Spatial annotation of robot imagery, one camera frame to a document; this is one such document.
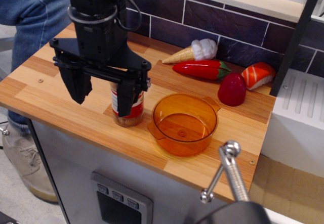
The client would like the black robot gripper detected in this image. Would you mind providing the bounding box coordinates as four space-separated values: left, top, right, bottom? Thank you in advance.
50 6 151 117

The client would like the clear almond jar red label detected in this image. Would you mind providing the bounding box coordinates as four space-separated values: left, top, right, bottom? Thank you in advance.
110 82 144 127

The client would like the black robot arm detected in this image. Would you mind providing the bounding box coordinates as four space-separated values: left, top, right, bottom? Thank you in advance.
50 0 151 117

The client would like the orange transparent plastic pot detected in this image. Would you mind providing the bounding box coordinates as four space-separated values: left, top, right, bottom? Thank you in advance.
147 93 220 157

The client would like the person leg in blue jeans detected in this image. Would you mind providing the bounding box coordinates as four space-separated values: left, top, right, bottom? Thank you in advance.
0 0 73 133

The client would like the red toy chili pepper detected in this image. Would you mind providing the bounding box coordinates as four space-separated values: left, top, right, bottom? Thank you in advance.
173 60 231 80

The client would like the beige sneaker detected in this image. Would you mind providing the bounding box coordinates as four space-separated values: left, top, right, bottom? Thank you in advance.
3 124 58 202

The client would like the toy ice cream cone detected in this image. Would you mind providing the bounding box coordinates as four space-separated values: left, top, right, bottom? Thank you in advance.
162 38 218 64

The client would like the grey oven control panel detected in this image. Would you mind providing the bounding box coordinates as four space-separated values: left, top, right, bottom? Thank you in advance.
91 172 153 223

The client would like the red toy strawberry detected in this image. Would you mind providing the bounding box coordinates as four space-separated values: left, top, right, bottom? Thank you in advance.
218 73 247 107

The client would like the toy salmon sushi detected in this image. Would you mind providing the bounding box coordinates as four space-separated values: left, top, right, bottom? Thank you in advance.
241 62 276 91

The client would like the white ribbed toy sink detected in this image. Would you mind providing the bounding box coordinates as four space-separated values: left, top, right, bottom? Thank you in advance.
273 69 323 130

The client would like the metal clamp screw handle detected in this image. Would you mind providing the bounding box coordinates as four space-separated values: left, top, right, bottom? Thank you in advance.
200 140 250 203

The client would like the black metal shelf post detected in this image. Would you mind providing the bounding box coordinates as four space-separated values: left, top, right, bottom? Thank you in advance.
269 0 318 97

